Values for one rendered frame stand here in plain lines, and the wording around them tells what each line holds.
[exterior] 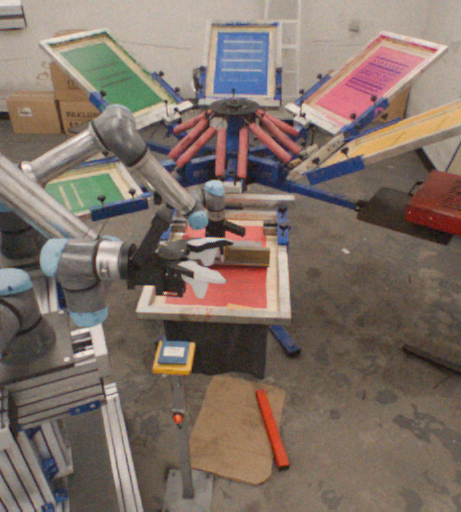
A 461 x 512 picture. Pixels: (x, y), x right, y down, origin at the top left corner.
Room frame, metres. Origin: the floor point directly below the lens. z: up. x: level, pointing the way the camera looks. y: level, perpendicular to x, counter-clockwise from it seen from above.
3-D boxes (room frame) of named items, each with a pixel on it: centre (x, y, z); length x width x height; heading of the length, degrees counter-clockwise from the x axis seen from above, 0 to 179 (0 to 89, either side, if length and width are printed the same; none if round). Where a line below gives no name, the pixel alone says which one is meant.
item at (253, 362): (1.36, 0.06, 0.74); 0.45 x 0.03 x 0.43; 86
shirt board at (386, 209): (2.33, -0.59, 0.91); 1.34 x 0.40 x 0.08; 56
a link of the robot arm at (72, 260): (0.71, 0.30, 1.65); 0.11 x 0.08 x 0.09; 85
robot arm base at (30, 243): (1.33, 0.72, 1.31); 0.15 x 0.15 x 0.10
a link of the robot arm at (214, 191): (1.62, 0.06, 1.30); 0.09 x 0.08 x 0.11; 104
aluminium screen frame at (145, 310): (1.65, 0.04, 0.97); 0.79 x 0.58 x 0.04; 176
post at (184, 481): (1.10, 0.19, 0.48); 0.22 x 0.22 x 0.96; 86
